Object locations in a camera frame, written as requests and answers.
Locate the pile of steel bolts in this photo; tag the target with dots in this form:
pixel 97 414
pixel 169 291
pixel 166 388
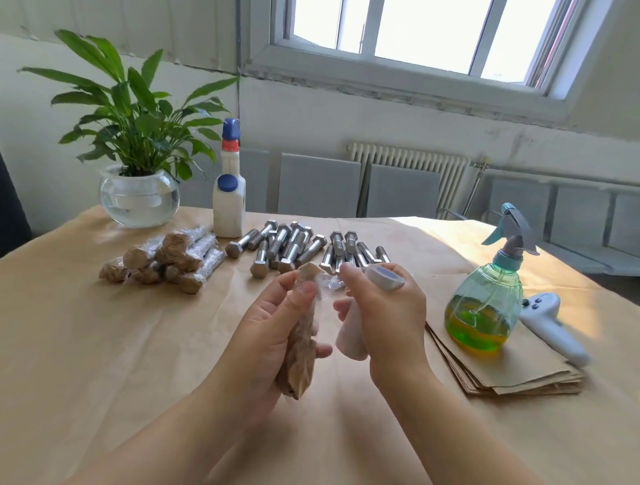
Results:
pixel 290 245

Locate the white glue bottle blue cap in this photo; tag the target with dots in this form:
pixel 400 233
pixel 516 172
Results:
pixel 229 205

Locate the steel hex bolt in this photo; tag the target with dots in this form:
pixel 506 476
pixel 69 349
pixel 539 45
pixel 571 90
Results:
pixel 140 255

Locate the round glass vase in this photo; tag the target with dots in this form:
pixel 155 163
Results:
pixel 139 200

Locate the white cling film roll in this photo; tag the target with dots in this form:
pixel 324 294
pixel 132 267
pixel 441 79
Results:
pixel 350 335

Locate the green leafy plant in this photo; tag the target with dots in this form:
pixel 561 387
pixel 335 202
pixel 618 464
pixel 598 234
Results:
pixel 130 105

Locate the person's right hand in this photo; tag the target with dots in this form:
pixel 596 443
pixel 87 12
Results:
pixel 395 325

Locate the large brown paper table cover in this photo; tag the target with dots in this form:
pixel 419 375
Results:
pixel 70 350

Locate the white radiator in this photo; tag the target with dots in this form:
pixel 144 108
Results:
pixel 405 160

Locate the person's left hand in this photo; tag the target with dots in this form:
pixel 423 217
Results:
pixel 255 360

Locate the black trash bin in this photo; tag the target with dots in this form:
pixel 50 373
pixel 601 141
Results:
pixel 12 210

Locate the stack of brown paper sheets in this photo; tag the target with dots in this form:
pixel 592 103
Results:
pixel 530 370

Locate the white handheld controller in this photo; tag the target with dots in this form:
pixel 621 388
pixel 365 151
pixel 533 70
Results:
pixel 555 325

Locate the white vertical blind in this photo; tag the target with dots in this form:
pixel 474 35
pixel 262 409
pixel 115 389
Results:
pixel 100 30

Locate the grey chair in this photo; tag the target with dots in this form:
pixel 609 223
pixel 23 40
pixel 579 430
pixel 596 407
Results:
pixel 319 186
pixel 520 205
pixel 258 178
pixel 595 225
pixel 403 192

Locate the white framed window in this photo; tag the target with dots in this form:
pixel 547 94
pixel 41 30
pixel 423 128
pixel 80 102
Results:
pixel 430 45

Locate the person's right forearm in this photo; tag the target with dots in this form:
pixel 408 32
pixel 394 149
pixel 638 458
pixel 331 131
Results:
pixel 460 440

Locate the green spray bottle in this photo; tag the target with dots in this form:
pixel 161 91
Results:
pixel 485 310

